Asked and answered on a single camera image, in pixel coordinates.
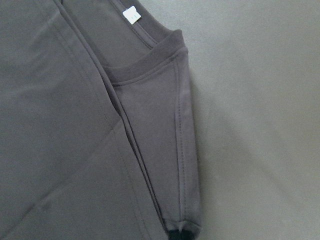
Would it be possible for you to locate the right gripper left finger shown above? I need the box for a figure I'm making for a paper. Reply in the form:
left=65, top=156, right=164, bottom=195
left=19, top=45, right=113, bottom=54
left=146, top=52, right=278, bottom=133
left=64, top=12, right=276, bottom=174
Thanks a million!
left=168, top=231, right=181, bottom=240

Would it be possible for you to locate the brown t-shirt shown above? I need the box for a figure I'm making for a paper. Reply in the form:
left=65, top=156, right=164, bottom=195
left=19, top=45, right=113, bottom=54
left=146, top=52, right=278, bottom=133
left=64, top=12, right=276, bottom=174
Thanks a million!
left=0, top=0, right=201, bottom=240

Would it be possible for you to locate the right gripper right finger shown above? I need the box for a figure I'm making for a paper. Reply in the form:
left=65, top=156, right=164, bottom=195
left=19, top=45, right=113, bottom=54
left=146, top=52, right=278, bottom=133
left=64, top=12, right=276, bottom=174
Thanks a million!
left=180, top=230, right=195, bottom=240

